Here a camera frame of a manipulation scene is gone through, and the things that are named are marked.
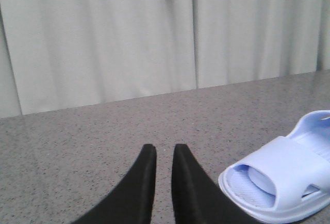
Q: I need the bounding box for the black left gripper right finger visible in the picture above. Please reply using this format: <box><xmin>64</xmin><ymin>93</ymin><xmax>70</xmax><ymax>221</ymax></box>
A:
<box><xmin>171</xmin><ymin>144</ymin><xmax>258</xmax><ymax>223</ymax></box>

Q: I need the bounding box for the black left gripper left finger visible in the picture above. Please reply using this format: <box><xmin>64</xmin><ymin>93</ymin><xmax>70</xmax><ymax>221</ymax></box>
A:
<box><xmin>74</xmin><ymin>144</ymin><xmax>157</xmax><ymax>223</ymax></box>

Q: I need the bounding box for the light blue slipper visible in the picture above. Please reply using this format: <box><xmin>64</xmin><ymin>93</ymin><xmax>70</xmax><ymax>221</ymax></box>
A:
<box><xmin>247</xmin><ymin>109</ymin><xmax>330</xmax><ymax>198</ymax></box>
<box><xmin>218</xmin><ymin>135</ymin><xmax>330</xmax><ymax>223</ymax></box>

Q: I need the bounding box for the pale green curtain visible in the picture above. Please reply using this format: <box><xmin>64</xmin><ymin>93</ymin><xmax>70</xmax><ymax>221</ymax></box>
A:
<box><xmin>1</xmin><ymin>0</ymin><xmax>329</xmax><ymax>117</ymax></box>

